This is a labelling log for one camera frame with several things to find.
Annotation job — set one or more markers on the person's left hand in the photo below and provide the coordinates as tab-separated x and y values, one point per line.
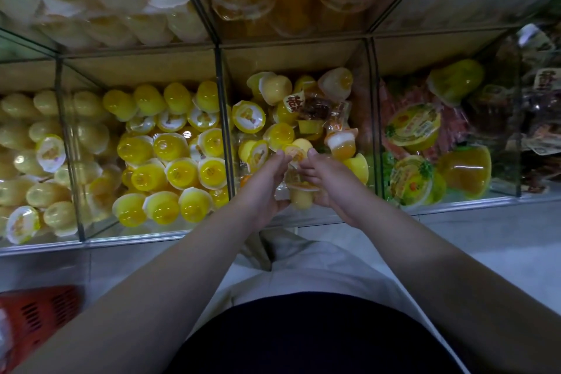
263	192

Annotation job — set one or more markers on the person's right hand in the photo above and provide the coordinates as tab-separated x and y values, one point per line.
337	187

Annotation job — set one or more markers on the pile of yellow jelly cups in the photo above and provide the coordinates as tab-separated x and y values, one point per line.
166	168

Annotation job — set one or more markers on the pile of pastel jelly cups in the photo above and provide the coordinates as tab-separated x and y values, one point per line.
276	93

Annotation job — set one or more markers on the pile of brown snack packets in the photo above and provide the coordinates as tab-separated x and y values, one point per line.
539	124

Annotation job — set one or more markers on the pile of pale yellow jelly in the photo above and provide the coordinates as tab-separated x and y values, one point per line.
44	168

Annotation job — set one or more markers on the person's right forearm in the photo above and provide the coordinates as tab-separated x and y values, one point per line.
473	299

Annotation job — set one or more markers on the person's left forearm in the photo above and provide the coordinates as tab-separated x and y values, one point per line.
140	308

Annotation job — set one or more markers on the light shoe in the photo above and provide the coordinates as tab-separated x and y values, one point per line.
256	251

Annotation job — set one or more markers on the light grey shorts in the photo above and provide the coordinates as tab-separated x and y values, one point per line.
307	268

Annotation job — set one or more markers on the black shirt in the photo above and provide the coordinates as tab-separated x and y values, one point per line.
315	339

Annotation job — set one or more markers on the dark red object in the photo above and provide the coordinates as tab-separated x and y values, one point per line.
35	321

